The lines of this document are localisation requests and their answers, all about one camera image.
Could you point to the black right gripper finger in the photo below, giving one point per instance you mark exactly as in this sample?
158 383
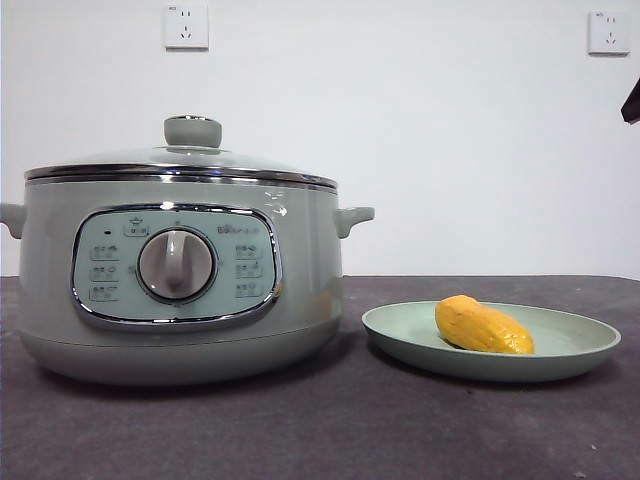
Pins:
633 105

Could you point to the yellow corn cob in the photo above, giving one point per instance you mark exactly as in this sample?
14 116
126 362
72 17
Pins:
480 325

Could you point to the glass lid with green knob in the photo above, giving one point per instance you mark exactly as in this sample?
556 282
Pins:
192 157

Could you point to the pale green round plate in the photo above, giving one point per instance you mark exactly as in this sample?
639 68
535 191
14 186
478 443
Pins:
400 345

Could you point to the pale green electric steamer pot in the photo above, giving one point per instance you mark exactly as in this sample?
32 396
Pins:
190 340

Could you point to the white wall power socket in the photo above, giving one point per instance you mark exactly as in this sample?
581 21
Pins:
186 26
608 32

